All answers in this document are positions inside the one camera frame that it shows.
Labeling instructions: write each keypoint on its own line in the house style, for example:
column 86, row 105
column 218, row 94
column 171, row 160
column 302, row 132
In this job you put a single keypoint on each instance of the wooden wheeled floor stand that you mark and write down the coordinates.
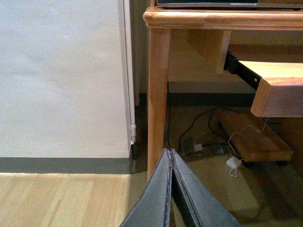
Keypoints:
column 252, row 139

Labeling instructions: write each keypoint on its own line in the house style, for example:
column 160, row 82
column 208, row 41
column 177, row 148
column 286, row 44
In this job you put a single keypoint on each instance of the silver open laptop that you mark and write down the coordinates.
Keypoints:
column 242, row 4

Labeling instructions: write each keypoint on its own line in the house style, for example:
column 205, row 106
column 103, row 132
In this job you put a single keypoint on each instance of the wooden computer desk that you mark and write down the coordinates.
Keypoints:
column 190, row 45

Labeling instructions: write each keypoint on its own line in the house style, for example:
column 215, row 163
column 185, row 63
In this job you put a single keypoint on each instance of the black drawer slide rail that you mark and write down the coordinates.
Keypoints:
column 232, row 64

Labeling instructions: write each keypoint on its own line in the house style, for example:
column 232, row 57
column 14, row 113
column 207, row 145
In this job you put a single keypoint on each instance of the white power adapter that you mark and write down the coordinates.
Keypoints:
column 233, row 163

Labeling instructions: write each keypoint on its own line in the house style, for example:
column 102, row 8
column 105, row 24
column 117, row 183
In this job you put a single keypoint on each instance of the floor power strip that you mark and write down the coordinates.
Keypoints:
column 204, row 145

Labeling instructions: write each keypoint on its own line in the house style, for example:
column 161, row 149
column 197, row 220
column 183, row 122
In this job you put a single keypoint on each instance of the wooden sliding keyboard tray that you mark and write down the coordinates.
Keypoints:
column 280, row 90

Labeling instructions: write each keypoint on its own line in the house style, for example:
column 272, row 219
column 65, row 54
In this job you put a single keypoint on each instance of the white wall pipe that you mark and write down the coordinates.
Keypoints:
column 129, row 62

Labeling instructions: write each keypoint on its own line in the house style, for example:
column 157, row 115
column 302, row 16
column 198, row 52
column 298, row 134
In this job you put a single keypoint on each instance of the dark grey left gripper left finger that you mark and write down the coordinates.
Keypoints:
column 153, row 207

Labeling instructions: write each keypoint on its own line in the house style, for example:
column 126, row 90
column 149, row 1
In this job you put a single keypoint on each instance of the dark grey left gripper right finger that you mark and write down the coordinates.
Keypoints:
column 197, row 206

